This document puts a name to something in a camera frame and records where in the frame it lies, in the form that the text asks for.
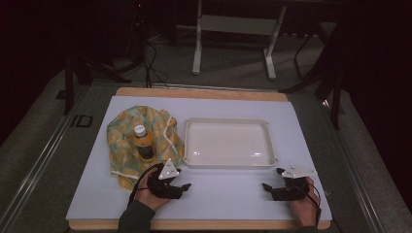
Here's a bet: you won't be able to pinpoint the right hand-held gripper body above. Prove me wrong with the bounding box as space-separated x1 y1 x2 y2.
270 163 318 202

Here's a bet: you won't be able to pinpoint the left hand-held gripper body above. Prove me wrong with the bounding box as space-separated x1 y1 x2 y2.
146 157 185 200

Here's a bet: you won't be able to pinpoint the person's left hand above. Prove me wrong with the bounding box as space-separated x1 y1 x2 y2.
134 167 173 212

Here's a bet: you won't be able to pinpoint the person's right hand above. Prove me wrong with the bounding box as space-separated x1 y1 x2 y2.
289 176 322 228

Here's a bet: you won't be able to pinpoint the white table mat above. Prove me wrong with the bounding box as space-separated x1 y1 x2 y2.
65 95 333 223

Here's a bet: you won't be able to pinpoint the orange juice bottle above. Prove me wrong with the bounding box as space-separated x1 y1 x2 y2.
132 124 156 162

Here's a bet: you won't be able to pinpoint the yellow green patterned cloth bag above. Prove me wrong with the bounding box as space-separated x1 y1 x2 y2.
106 105 186 192

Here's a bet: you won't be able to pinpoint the white plastic tray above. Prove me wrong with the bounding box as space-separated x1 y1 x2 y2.
182 116 279 170

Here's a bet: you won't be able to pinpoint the white work board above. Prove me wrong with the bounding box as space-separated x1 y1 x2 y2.
68 86 331 232

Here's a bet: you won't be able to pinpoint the black metal stand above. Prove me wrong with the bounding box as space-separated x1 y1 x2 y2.
55 52 95 117
315 69 346 131

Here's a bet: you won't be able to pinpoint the white metal stand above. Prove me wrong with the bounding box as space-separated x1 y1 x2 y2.
191 0 288 82

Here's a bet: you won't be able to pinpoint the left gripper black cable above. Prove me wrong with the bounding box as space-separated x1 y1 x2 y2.
127 162 160 208

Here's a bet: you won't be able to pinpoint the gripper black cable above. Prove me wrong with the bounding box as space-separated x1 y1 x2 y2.
302 182 323 227
127 162 160 208

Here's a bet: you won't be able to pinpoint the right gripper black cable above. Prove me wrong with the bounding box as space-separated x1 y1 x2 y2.
302 182 323 227

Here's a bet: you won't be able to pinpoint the black floor cables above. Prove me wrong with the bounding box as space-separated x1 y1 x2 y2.
127 38 170 89

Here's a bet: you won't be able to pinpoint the dark chair frame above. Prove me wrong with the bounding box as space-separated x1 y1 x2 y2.
278 30 336 95

